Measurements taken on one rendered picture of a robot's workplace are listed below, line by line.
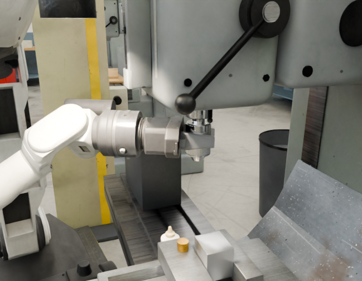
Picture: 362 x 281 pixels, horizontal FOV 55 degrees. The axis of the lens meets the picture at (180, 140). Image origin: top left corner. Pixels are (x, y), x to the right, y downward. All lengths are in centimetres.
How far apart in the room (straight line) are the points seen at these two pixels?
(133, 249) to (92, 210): 176
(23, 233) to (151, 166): 58
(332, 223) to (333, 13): 49
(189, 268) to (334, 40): 45
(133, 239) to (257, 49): 57
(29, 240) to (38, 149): 79
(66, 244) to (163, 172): 71
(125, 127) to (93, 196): 197
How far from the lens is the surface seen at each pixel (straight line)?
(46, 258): 153
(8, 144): 116
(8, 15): 80
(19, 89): 113
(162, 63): 52
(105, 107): 68
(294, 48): 57
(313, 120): 95
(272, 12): 52
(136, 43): 56
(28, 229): 138
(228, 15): 53
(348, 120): 87
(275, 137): 290
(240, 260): 67
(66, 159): 245
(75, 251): 153
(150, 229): 95
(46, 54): 230
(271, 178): 262
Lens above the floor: 144
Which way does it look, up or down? 19 degrees down
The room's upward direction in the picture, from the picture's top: straight up
